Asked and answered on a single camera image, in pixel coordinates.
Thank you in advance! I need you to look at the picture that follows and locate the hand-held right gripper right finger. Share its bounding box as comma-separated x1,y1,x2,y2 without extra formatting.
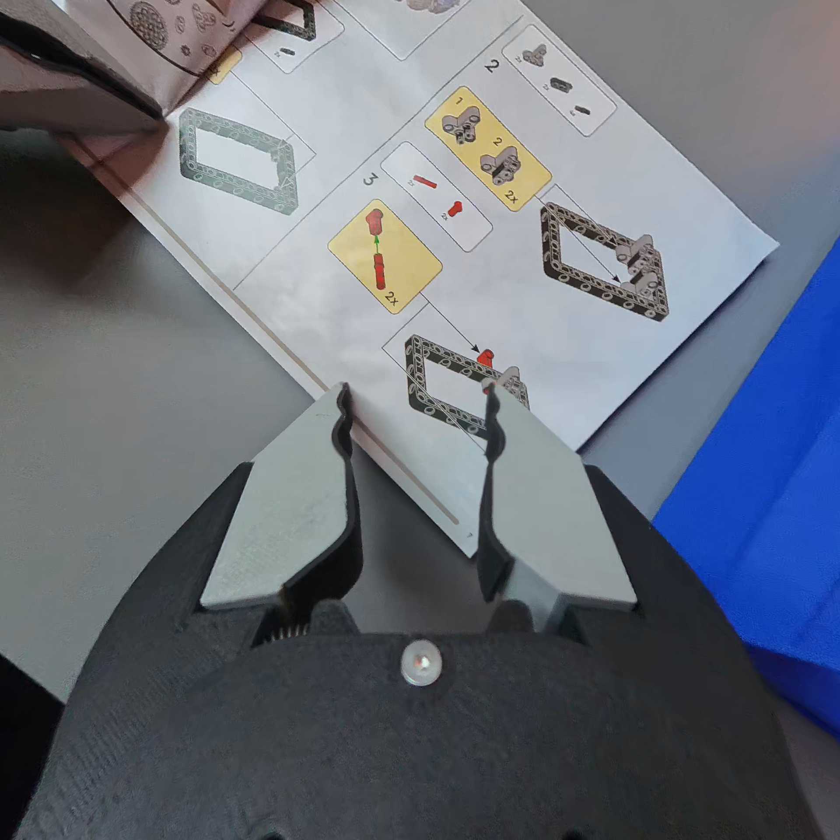
477,386,639,632

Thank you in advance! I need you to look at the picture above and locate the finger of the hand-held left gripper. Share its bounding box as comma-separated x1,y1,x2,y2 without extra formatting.
0,69,166,137
0,12,91,75

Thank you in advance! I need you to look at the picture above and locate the blue plastic bin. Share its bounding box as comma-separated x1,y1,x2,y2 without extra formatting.
651,238,840,737

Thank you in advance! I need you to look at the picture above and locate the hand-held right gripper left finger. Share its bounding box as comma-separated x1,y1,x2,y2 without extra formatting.
198,382,364,609

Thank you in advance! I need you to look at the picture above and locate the lego instruction booklet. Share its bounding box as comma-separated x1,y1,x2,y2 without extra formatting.
66,0,782,560

